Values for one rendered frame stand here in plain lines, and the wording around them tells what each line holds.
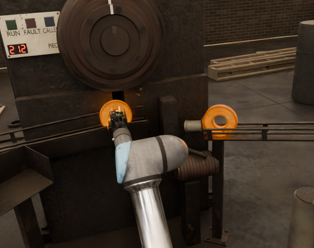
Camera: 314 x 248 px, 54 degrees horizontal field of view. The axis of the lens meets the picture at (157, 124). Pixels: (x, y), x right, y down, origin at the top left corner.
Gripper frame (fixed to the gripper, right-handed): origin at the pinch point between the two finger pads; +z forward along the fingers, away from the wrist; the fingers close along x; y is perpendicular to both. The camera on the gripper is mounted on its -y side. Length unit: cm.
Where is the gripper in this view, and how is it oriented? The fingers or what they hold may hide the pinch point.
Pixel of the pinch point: (115, 112)
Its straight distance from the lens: 150.8
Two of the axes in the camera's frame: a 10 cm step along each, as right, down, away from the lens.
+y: -0.1, -8.0, -6.1
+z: -2.4, -5.9, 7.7
